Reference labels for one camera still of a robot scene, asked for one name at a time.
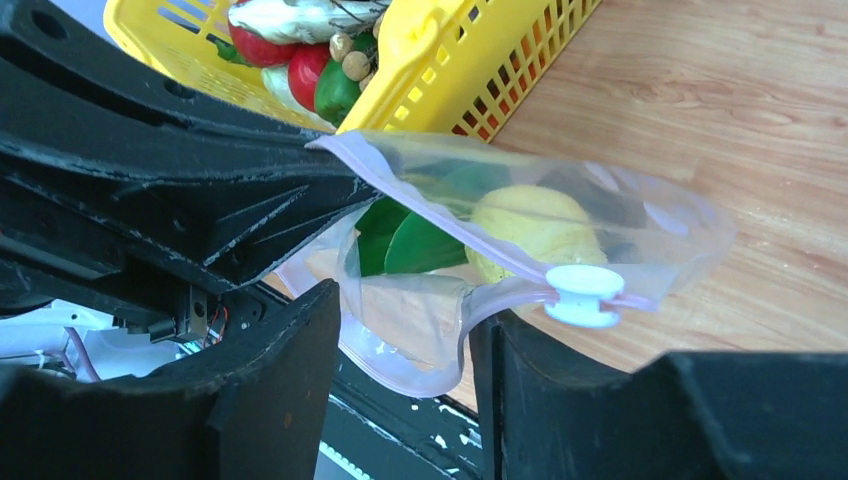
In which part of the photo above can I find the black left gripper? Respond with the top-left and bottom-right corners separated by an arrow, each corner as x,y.
1,1 -> 376,342

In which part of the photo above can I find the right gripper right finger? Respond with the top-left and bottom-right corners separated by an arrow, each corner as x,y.
469,311 -> 847,479

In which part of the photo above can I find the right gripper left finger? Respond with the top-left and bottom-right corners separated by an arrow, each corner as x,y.
1,280 -> 340,479

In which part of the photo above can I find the green white bok choy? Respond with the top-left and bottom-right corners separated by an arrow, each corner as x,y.
355,161 -> 511,277

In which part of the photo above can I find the beige pear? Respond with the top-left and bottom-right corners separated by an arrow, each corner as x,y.
456,185 -> 608,265

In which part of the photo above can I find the grey toy fish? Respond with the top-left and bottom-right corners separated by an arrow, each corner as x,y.
228,0 -> 391,45

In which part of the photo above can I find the clear zip top bag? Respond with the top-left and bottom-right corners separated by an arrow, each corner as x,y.
277,131 -> 736,398

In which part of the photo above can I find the yellow plastic basket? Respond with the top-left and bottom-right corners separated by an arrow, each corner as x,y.
103,0 -> 596,142

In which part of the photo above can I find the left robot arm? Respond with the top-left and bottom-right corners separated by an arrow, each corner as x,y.
1,1 -> 375,383

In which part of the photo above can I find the red strawberry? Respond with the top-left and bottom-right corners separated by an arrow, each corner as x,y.
228,24 -> 299,68

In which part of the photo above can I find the red apple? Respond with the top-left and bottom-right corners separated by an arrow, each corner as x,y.
288,43 -> 331,111

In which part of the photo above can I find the green bell pepper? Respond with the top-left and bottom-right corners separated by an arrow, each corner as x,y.
314,60 -> 361,128

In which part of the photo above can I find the brown longan bunch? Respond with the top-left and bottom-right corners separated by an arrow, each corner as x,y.
329,14 -> 385,91

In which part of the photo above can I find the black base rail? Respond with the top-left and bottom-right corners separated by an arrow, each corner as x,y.
321,355 -> 484,479

